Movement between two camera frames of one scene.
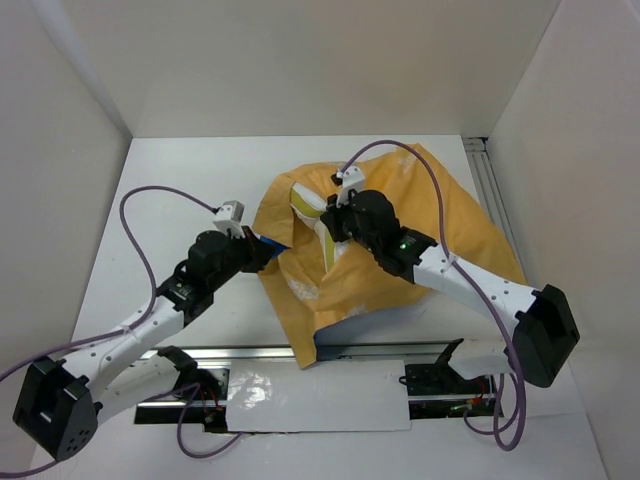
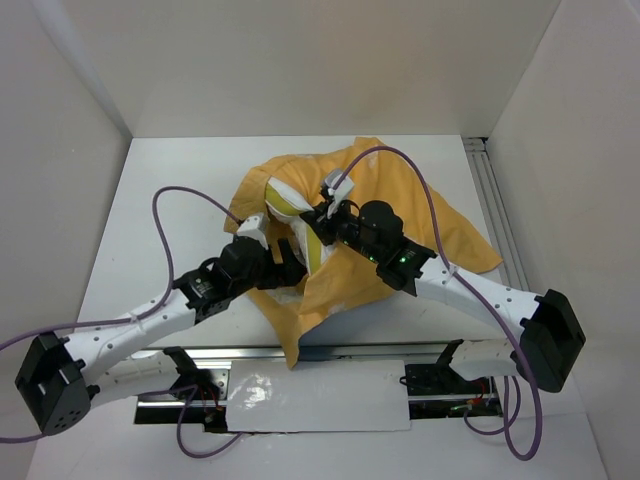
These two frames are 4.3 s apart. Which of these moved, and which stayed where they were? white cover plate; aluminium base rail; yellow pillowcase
Moved: yellow pillowcase
Stayed: aluminium base rail; white cover plate
